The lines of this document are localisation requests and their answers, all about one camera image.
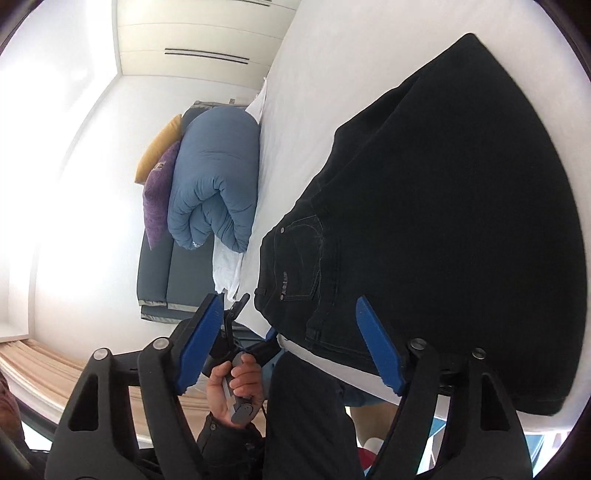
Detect blue rolled duvet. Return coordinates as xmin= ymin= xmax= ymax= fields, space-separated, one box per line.
xmin=167 ymin=106 xmax=260 ymax=253

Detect black jeans pants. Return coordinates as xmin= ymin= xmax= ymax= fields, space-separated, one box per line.
xmin=254 ymin=34 xmax=587 ymax=415

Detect purple cushion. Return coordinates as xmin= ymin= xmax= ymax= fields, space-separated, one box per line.
xmin=142 ymin=141 xmax=180 ymax=249

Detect cream wardrobe with black handles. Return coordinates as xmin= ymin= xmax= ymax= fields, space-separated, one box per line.
xmin=115 ymin=0 xmax=301 ymax=90

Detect person's left hand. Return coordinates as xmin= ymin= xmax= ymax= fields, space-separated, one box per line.
xmin=206 ymin=353 xmax=264 ymax=429

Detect black sleeve left forearm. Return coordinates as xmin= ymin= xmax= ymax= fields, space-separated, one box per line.
xmin=197 ymin=413 xmax=266 ymax=480

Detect yellow cushion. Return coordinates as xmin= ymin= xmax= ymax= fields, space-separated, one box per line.
xmin=134 ymin=114 xmax=182 ymax=185

